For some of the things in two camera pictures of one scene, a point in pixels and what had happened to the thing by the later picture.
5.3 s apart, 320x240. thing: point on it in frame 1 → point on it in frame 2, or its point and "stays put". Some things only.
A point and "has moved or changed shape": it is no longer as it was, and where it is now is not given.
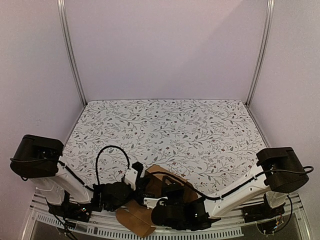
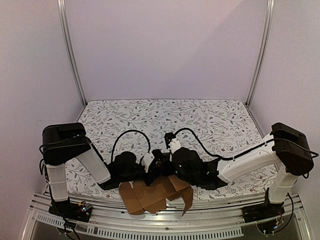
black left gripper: (141, 185) → (152, 171)
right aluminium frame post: (266, 37) stays put
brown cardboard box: (133, 214) has moved or changed shape
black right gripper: (172, 189) → (169, 168)
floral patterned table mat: (211, 140) stays put
